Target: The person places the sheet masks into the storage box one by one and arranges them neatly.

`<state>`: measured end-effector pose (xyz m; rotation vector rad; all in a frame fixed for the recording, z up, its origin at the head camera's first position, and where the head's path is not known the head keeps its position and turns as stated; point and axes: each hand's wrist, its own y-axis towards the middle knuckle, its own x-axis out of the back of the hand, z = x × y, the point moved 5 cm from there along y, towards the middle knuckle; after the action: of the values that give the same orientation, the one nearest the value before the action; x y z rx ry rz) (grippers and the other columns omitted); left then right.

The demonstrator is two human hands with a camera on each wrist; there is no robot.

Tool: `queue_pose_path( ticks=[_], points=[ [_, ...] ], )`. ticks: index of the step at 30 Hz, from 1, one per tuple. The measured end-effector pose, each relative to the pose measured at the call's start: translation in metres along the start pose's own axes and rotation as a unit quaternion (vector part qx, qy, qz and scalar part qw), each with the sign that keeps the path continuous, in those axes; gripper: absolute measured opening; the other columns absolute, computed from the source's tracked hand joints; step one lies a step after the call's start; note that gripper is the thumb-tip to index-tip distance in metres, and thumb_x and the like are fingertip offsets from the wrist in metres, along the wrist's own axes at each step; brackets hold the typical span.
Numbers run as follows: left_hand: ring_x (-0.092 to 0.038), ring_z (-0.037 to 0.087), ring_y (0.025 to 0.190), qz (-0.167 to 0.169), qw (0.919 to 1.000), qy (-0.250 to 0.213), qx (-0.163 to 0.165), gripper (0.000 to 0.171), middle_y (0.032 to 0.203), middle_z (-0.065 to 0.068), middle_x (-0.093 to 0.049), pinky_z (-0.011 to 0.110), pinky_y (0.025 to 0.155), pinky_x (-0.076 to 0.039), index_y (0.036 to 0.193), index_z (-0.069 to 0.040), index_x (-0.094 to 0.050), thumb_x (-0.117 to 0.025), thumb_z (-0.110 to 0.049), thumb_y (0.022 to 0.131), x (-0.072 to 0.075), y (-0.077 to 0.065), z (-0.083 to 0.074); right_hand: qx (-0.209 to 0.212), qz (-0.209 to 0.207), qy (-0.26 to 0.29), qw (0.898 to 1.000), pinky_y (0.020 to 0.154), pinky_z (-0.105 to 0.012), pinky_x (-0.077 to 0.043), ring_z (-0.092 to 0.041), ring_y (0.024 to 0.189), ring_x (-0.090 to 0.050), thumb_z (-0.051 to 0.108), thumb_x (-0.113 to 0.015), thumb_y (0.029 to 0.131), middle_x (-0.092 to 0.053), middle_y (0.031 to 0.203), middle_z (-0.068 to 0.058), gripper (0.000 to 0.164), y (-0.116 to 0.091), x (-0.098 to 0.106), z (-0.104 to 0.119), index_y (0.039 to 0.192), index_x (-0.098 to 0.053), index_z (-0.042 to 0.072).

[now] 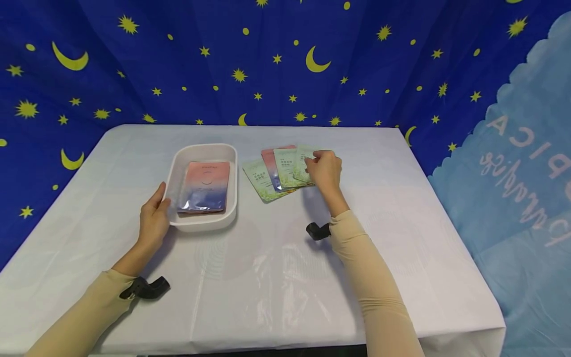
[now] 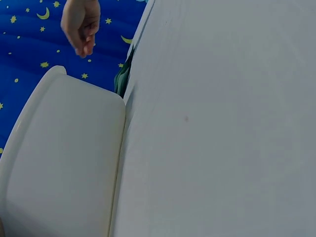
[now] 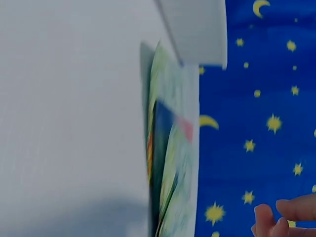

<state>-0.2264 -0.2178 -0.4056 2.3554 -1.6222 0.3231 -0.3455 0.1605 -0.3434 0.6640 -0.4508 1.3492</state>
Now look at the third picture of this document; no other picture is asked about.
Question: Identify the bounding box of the colourful picture book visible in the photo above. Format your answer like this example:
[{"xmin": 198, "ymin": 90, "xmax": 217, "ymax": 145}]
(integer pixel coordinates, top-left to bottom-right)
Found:
[{"xmin": 140, "ymin": 40, "xmax": 200, "ymax": 237}]

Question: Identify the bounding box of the person's right hand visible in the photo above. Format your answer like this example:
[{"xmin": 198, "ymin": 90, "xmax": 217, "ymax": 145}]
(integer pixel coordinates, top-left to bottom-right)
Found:
[{"xmin": 250, "ymin": 194, "xmax": 316, "ymax": 237}]

